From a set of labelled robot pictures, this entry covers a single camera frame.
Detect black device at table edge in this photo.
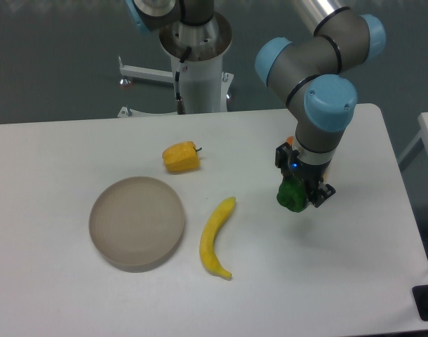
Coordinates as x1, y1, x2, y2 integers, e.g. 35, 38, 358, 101
412, 284, 428, 322

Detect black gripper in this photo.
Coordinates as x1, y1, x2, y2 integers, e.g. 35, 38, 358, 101
275, 136, 336, 208

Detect yellow toy pepper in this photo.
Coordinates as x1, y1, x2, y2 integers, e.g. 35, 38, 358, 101
162, 141, 202, 173

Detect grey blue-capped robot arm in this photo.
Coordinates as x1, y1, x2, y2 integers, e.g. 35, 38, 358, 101
126, 1, 386, 212

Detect yellow toy banana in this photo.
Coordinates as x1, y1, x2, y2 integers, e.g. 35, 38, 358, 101
199, 197, 236, 280

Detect black cable on pedestal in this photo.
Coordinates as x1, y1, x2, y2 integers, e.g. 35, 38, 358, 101
174, 46, 192, 115

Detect green toy pepper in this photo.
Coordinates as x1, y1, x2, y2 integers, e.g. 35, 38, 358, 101
276, 176, 307, 213

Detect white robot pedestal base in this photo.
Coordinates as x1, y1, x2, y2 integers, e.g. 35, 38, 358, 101
119, 12, 234, 114

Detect white side table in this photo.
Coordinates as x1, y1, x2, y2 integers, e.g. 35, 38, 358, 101
397, 112, 428, 172

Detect beige round plate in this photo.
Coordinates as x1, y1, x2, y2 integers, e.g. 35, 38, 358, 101
88, 176, 186, 272

